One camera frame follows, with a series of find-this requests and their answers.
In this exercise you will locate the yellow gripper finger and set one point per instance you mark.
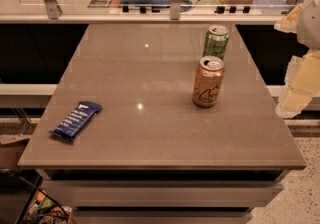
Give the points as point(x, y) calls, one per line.
point(302, 83)
point(289, 24)

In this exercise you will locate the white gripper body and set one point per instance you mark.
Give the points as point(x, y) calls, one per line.
point(310, 21)

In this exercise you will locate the green soda can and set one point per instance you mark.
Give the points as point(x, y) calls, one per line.
point(216, 40)

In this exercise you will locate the orange soda can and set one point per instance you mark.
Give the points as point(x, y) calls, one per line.
point(208, 80)

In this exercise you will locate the blue rxbar wrapper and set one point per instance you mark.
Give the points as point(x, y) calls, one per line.
point(76, 120)

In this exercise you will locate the grey table drawer unit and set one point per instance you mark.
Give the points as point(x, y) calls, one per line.
point(162, 202)

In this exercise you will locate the snack bag box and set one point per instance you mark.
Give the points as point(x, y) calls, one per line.
point(43, 209)

